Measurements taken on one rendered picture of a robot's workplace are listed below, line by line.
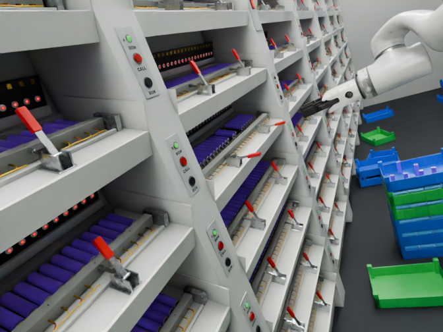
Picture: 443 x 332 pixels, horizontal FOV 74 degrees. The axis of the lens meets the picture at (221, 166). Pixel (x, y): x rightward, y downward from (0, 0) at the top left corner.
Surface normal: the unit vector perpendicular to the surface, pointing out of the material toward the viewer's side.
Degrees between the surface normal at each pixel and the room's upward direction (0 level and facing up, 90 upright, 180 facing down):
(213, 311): 20
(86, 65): 90
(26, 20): 110
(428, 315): 0
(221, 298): 90
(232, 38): 90
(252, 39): 90
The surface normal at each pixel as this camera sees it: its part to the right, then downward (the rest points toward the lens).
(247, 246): -0.04, -0.90
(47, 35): 0.91, 0.14
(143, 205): -0.41, 0.42
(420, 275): -0.36, -0.89
